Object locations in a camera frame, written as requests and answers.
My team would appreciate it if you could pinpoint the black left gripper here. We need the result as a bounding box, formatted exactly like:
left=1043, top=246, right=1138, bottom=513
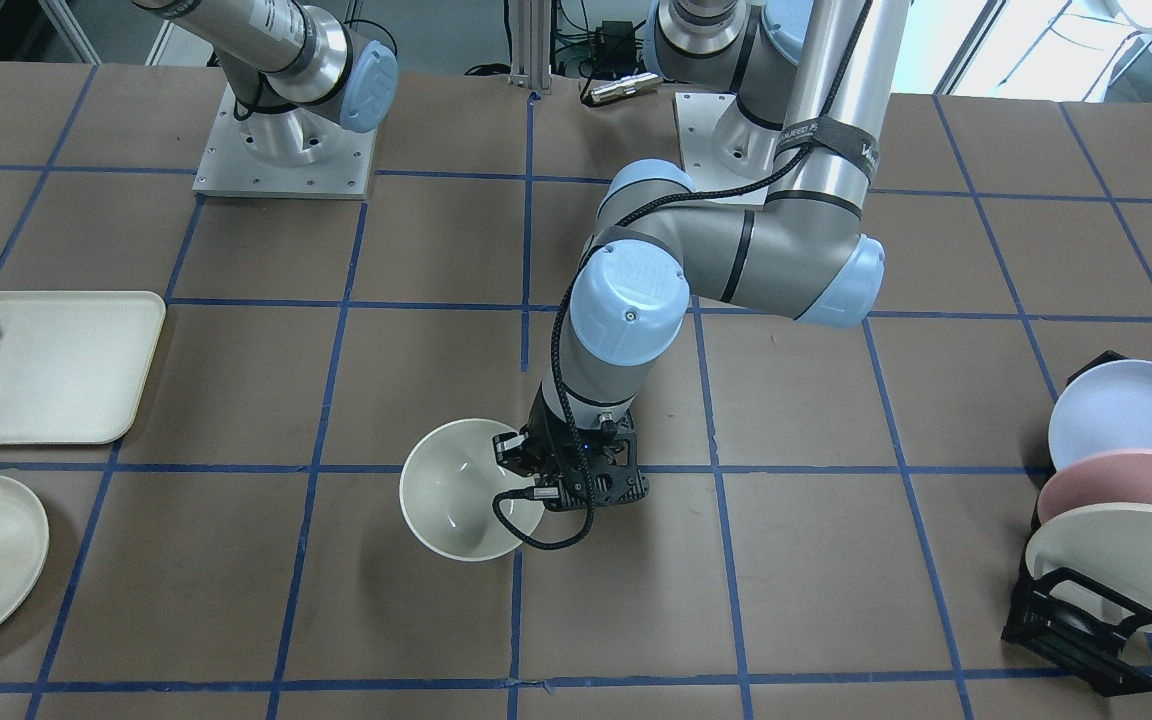
left=492, top=392, right=637, bottom=478

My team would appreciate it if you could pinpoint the cream ceramic bowl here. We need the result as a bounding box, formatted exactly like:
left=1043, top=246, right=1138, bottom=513
left=399, top=418, right=532, bottom=562

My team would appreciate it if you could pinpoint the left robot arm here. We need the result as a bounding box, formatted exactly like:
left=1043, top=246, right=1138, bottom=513
left=493, top=1, right=910, bottom=488

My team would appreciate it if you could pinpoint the white rectangular tray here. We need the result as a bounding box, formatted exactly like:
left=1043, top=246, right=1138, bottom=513
left=0, top=290, right=166, bottom=445

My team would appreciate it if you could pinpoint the black plate rack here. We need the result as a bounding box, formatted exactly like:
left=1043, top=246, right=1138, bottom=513
left=1001, top=350, right=1152, bottom=697

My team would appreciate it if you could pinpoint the blue plate in rack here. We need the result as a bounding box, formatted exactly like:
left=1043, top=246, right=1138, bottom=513
left=1047, top=359, right=1152, bottom=470

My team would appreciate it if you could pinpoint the pink plate in rack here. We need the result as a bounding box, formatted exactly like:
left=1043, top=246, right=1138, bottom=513
left=1036, top=448, right=1152, bottom=523

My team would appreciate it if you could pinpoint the cream plate in rack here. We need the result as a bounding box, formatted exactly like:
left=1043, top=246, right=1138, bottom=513
left=1025, top=502, right=1152, bottom=632

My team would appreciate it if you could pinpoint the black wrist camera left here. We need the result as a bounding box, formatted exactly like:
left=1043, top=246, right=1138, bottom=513
left=536, top=435, right=650, bottom=511

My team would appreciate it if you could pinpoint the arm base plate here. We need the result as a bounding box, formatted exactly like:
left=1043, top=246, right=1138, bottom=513
left=675, top=91, right=780, bottom=192
left=192, top=88, right=378, bottom=200

